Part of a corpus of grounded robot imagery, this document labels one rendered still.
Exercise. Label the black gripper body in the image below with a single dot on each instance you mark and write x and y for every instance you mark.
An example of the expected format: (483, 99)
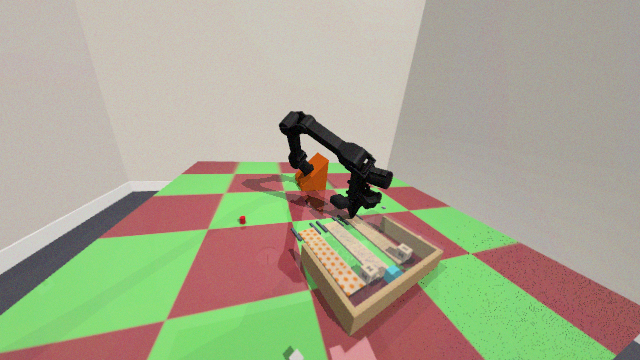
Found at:
(341, 202)

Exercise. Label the beige strip with orange polka dots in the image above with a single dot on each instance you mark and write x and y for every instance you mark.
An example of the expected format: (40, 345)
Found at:
(308, 233)

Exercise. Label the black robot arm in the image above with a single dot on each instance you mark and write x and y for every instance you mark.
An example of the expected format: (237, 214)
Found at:
(350, 155)

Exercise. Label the small white cube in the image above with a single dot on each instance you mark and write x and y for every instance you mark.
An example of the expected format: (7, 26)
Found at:
(296, 356)

